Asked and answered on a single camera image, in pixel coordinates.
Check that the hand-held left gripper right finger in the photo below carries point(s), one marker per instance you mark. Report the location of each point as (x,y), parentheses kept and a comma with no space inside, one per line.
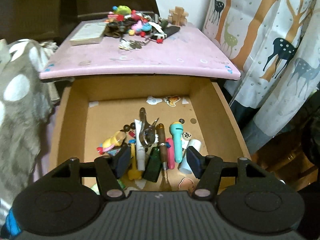
(195,160)

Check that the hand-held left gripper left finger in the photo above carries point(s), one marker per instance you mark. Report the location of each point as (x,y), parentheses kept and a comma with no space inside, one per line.
(122,160)

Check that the white cup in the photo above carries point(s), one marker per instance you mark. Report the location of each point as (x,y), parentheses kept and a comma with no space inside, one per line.
(185,166)

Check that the yellow plastic toy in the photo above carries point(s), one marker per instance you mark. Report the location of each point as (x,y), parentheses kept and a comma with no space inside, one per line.
(133,173)

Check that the white tube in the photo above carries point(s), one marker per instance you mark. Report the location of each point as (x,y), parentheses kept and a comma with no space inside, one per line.
(140,155)

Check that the yellow duck toy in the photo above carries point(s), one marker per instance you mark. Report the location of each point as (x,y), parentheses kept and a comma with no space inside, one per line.
(113,140)

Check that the pink marker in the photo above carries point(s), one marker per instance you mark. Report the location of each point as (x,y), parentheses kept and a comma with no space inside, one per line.
(170,155)

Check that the round wooden chess piece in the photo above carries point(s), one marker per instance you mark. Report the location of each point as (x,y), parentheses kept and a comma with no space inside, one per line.
(187,136)

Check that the teal toy microphone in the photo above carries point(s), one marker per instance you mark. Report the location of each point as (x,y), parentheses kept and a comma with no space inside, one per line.
(176,140)

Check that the dark green bottle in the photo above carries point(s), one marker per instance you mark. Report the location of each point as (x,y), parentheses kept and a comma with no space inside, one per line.
(152,167)

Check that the metal pliers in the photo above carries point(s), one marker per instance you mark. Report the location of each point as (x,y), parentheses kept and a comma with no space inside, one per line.
(147,135)

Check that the nightstand drawer with cardboard-brown inside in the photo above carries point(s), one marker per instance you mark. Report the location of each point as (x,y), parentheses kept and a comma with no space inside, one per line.
(112,90)

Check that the pink heart sticker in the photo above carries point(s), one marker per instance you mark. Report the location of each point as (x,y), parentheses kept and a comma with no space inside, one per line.
(186,184)

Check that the orange cartoon sticker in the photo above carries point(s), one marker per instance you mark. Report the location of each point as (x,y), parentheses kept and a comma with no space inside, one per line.
(172,100)

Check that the white blue sticker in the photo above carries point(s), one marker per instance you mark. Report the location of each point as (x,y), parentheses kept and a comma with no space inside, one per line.
(153,101)

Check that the pink nightstand mat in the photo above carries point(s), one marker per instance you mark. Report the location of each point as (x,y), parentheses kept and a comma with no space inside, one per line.
(150,60)

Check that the grey white-spotted blanket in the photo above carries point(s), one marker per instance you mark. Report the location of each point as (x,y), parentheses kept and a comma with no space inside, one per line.
(20,105)

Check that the dark plaid cloth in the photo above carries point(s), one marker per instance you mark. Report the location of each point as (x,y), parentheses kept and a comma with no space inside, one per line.
(312,135)

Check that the black remote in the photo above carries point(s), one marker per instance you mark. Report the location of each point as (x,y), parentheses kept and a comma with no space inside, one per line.
(171,31)

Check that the white flat box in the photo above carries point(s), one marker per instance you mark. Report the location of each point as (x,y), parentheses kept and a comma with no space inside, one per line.
(87,33)

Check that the pile of small trinkets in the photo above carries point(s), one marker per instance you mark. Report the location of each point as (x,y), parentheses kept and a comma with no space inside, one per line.
(117,27)

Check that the dark green knob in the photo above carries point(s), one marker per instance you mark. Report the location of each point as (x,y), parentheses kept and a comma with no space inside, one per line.
(163,23)

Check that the wooden burr puzzle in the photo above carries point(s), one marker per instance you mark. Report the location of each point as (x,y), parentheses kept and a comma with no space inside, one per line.
(178,15)

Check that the deer-printed curtain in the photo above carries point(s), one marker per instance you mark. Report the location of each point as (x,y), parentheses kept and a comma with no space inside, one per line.
(262,30)

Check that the green frog toy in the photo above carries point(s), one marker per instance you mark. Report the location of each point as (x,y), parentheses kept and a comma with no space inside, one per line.
(123,10)

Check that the dark wooden headboard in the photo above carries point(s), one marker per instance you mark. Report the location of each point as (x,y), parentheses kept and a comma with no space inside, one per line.
(37,5)

